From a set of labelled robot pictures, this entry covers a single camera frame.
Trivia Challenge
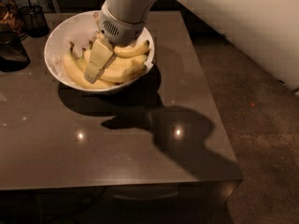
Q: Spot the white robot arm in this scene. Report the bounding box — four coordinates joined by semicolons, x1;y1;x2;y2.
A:
99;0;299;91

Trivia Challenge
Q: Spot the black angled container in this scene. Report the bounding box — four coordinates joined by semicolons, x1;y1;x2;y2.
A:
0;31;30;72

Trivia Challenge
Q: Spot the black mesh pen cup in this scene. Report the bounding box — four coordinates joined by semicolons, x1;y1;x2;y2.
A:
20;0;50;37

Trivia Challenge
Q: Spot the banana with long stem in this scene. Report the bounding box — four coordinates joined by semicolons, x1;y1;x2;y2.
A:
93;11;150;59

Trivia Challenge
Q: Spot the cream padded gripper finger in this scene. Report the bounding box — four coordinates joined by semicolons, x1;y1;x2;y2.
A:
83;37;115;85

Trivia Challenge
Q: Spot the leftmost yellow banana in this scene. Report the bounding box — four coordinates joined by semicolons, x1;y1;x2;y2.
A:
62;42;114;90

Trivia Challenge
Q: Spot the large front yellow banana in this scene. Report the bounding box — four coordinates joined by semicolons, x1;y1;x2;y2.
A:
81;40;116;87

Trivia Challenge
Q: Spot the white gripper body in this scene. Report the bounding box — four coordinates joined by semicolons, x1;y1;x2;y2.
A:
99;3;144;46

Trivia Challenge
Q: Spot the dark glass jar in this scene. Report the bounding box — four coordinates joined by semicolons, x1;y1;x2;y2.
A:
0;0;27;39

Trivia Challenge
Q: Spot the white bowl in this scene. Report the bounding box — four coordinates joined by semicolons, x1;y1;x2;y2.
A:
44;11;155;94

